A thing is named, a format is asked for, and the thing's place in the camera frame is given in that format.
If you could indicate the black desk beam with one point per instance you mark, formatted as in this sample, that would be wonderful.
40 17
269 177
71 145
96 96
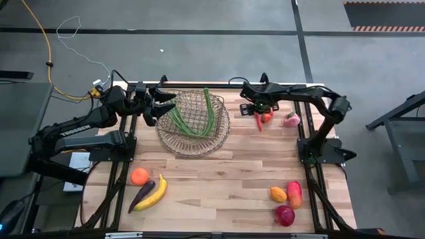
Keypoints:
56 172

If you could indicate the black computer mouse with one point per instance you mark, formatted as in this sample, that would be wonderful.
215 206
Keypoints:
11 214

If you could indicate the slim purple eggplant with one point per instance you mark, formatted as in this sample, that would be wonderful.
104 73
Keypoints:
142 194

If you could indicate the white paper sheet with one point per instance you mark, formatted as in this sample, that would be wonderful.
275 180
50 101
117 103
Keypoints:
79 162

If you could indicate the white power adapter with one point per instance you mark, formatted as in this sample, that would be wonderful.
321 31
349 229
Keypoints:
97 82

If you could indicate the black aluminium table frame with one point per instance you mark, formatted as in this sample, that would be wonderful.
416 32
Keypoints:
216 85

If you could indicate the black clamp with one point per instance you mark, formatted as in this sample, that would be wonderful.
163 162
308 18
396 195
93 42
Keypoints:
163 79
264 79

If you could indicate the pink peach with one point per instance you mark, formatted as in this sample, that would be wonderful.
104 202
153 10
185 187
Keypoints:
292 120

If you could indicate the flat black bar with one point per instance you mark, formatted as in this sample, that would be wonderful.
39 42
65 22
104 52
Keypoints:
16 75

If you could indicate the round orange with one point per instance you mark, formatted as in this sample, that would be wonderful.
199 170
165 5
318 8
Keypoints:
139 176

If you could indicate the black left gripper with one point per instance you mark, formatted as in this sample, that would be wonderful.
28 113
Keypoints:
146 106

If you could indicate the yellow banana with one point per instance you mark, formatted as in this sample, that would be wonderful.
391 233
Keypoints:
154 197

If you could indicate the yellow power plug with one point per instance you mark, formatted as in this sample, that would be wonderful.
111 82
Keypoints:
95 92

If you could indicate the green long beans bundle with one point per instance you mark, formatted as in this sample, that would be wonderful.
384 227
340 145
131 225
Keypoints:
210 113

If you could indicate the dark mat with hazard stripes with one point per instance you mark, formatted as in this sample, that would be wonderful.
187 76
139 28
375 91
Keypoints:
382 15

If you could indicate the grey metal table frame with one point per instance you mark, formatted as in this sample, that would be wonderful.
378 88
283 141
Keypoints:
406 166

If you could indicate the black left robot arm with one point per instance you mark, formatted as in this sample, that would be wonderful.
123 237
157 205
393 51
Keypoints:
76 127

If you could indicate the small tangerines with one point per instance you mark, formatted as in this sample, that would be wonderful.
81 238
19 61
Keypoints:
266 118

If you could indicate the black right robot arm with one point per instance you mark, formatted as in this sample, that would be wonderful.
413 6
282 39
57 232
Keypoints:
332 109

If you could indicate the grey desk top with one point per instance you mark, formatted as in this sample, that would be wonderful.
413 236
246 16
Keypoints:
16 109

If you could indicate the silver metal bracket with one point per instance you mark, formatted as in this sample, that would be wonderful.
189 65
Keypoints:
123 235
308 236

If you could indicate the red chili pepper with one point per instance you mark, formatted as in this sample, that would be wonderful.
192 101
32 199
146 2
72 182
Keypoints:
259 123

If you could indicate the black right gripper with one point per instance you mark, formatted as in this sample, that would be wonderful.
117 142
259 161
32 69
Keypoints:
262 107

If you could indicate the dark red apple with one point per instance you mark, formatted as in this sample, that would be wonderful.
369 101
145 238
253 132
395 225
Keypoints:
285 215

